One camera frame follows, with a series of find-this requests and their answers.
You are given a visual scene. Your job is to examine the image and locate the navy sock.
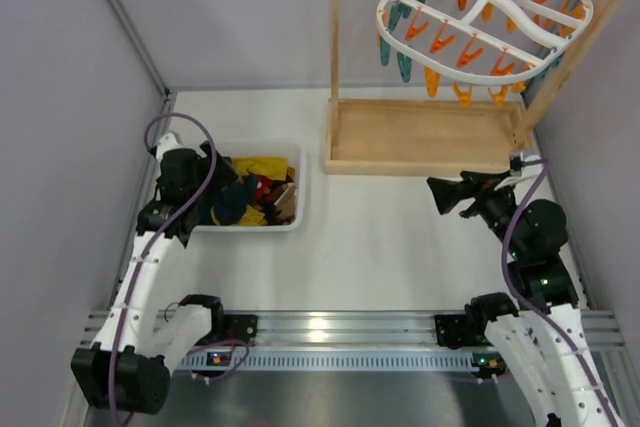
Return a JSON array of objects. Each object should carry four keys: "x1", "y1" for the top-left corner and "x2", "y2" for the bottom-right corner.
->
[{"x1": 200, "y1": 182, "x2": 257, "y2": 226}]

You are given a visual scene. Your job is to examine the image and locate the white round clip hanger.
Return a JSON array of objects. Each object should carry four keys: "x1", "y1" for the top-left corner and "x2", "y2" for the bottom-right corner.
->
[{"x1": 376, "y1": 0, "x2": 594, "y2": 107}]

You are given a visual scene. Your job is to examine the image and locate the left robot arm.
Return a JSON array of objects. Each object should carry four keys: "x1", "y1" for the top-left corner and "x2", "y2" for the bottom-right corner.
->
[{"x1": 71, "y1": 133, "x2": 237, "y2": 414}]

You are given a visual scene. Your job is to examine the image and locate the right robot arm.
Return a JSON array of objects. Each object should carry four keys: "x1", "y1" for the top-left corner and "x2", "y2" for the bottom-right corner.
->
[{"x1": 426, "y1": 160, "x2": 624, "y2": 426}]

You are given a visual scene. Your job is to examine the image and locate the wooden hanger rack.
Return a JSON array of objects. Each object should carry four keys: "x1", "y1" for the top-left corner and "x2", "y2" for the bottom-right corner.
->
[{"x1": 325, "y1": 0, "x2": 624, "y2": 176}]

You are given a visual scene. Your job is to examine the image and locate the white plastic basket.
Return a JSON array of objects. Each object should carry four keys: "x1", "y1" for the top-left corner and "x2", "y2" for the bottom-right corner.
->
[{"x1": 196, "y1": 140, "x2": 308, "y2": 233}]

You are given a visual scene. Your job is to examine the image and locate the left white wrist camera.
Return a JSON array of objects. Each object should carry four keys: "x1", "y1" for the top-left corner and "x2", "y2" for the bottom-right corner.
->
[{"x1": 148, "y1": 131, "x2": 183, "y2": 163}]

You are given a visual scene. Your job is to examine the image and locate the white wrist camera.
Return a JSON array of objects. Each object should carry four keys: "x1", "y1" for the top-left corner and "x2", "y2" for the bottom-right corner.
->
[
  {"x1": 148, "y1": 131, "x2": 183, "y2": 163},
  {"x1": 499, "y1": 150, "x2": 540, "y2": 188}
]

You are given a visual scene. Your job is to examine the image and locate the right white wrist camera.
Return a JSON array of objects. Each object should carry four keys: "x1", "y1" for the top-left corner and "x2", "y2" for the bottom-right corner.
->
[{"x1": 499, "y1": 150, "x2": 540, "y2": 188}]

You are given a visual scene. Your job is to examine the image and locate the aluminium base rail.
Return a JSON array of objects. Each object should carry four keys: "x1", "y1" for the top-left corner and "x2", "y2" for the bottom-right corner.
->
[{"x1": 79, "y1": 309, "x2": 626, "y2": 373}]

